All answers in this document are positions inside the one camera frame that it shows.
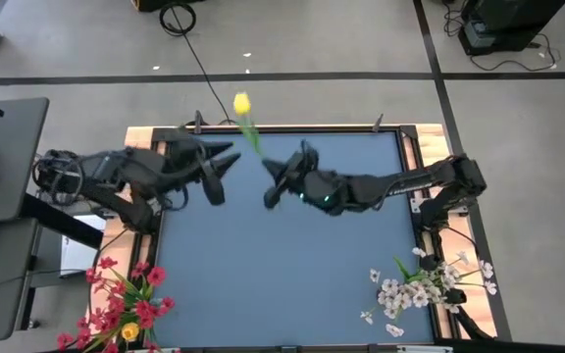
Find black desk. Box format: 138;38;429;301
0;96;51;225

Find black looped floor cable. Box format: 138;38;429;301
468;32;558;74

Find black table frame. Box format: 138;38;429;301
83;125;499;353

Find red artificial flower bunch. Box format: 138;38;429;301
84;255;176;325
56;293;166;353

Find black equipment stand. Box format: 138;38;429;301
457;0;565;57

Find long black floor cable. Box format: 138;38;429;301
172;7;239;126

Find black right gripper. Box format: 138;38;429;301
261;141;333;212

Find white paper box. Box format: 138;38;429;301
60;215;107;276

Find dark grey low desk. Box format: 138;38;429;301
0;218;38;344

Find yellow artificial tulip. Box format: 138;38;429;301
232;91;265;159
121;322;141;343

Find black coiled cable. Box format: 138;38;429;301
158;2;198;37

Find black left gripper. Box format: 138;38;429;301
162;129;241;206

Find blue grey table mat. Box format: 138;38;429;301
143;130;435;348

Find white artificial flower bunch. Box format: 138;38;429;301
412;247;498;315
359;268;440;338

